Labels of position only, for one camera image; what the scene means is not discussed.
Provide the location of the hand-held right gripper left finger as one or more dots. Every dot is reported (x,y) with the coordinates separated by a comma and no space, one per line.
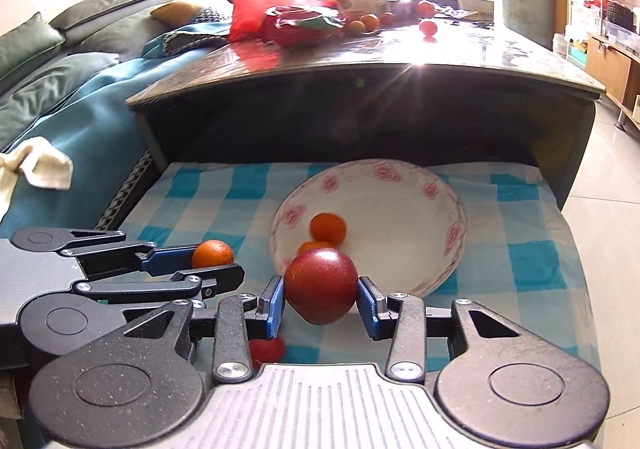
(272,309)

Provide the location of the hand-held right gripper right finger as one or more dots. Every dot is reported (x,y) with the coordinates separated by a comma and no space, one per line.
(367,309)

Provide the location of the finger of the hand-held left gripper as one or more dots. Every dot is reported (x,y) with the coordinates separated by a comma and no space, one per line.
(170,257)
(215,277)

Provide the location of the small orange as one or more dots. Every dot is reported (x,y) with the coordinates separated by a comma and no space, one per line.
(357,26)
(386,19)
(370,21)
(212,253)
(327,229)
(312,247)

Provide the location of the small red fruit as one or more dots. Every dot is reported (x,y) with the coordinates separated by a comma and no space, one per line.
(266,353)

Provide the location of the dark red apple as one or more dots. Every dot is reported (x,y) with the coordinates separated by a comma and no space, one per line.
(320,286)

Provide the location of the white floral bowl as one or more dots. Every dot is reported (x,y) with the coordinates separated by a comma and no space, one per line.
(400,229)

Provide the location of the cream towel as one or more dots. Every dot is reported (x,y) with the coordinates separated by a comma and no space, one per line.
(45,164)

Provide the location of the blue checkered tablecloth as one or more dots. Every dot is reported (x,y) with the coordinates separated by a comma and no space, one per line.
(500,279)

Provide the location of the sofa with blue cover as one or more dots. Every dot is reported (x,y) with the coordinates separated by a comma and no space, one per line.
(85,129)

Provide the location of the dark coffee table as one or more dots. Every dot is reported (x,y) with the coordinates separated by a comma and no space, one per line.
(350,104)

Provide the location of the yellow cushion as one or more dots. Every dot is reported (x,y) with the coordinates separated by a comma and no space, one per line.
(175,11)

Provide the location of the dark knitted cushion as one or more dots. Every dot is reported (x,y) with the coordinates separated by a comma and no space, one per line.
(215,15)

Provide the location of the red plastic bag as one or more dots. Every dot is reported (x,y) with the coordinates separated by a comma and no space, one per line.
(250,4)

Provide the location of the red green snack bag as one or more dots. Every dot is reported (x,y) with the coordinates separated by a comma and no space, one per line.
(300,24)

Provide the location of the red tomato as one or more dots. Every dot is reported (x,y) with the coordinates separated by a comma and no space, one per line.
(428,27)
(425,8)

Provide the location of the white storage cart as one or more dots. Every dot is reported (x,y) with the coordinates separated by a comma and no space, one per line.
(570,51)

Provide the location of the wooden cabinet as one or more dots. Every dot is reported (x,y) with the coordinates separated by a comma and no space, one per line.
(612,69)

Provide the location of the black basket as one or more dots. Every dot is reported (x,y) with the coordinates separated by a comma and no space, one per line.
(622,14)

